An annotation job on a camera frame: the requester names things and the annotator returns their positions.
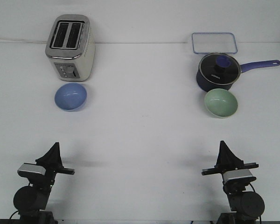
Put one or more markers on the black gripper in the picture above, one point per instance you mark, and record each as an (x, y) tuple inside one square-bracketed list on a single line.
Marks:
[(229, 159), (52, 158)]

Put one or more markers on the green bowl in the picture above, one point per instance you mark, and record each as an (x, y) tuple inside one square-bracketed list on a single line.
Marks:
[(221, 103)]

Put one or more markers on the blue bowl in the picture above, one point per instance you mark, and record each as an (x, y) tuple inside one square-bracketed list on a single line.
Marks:
[(70, 97)]

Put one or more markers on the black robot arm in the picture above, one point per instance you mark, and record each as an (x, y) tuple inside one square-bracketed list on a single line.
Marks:
[(246, 206), (31, 200)]

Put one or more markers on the glass pot lid blue knob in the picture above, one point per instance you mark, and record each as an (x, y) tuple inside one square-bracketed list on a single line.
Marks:
[(219, 68)]

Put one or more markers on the silver two-slot toaster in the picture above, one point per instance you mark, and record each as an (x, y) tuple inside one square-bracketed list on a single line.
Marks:
[(71, 47)]

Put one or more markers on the clear blue-rimmed container lid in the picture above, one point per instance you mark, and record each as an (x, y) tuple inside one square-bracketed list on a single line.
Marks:
[(205, 43)]

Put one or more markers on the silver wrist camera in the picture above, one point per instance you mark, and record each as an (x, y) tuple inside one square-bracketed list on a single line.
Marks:
[(238, 174), (27, 168)]

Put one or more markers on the blue saucepan with handle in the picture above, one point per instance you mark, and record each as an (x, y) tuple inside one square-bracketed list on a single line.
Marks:
[(207, 85)]

